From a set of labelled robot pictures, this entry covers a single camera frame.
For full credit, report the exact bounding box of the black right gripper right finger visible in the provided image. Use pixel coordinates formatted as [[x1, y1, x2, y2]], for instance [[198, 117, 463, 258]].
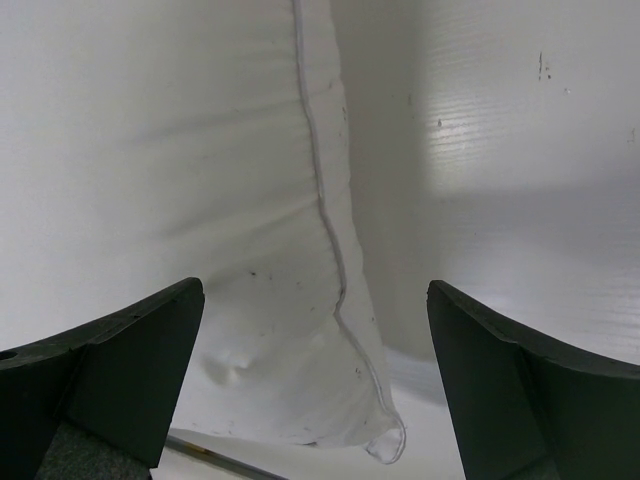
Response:
[[426, 280, 639, 479]]

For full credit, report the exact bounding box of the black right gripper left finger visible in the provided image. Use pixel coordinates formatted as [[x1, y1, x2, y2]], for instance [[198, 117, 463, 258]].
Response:
[[1, 278, 205, 479]]

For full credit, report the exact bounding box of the white pillow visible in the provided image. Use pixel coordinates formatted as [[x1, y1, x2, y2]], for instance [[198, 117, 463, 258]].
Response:
[[1, 1, 406, 464]]

